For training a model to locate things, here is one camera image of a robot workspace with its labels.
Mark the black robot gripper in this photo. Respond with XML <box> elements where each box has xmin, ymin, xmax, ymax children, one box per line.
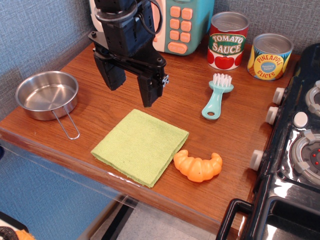
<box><xmin>89</xmin><ymin>7</ymin><xmax>169</xmax><ymax>108</ymax></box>

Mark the orange plastic toy croissant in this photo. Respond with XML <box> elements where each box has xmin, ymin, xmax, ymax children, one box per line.
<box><xmin>173</xmin><ymin>149</ymin><xmax>223</xmax><ymax>183</ymax></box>

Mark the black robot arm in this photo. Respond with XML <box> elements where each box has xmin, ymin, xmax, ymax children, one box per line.
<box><xmin>89</xmin><ymin>0</ymin><xmax>169</xmax><ymax>107</ymax></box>

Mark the yellow-green folded cloth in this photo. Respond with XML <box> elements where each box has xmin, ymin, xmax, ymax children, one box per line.
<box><xmin>91</xmin><ymin>109</ymin><xmax>189</xmax><ymax>188</ymax></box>

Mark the orange black object at corner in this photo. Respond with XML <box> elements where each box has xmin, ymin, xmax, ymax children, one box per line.
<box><xmin>0</xmin><ymin>212</ymin><xmax>36</xmax><ymax>240</ymax></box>

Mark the toy microwave teal and white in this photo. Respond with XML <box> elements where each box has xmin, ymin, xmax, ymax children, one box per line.
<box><xmin>90</xmin><ymin>0</ymin><xmax>215</xmax><ymax>56</ymax></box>

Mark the small steel pan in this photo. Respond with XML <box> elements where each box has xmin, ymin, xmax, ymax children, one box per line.
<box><xmin>15</xmin><ymin>71</ymin><xmax>80</xmax><ymax>140</ymax></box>

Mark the teal toy dish brush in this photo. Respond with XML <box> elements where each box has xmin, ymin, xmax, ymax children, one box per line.
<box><xmin>201</xmin><ymin>73</ymin><xmax>234</xmax><ymax>120</ymax></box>

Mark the tomato sauce toy can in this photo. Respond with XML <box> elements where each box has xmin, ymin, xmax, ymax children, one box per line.
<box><xmin>207</xmin><ymin>11</ymin><xmax>249</xmax><ymax>71</ymax></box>

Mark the pineapple slices toy can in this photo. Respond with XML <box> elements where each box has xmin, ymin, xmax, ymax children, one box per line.
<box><xmin>247</xmin><ymin>33</ymin><xmax>294</xmax><ymax>81</ymax></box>

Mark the black toy stove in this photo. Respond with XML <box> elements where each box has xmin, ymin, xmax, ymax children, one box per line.
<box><xmin>216</xmin><ymin>43</ymin><xmax>320</xmax><ymax>240</ymax></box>

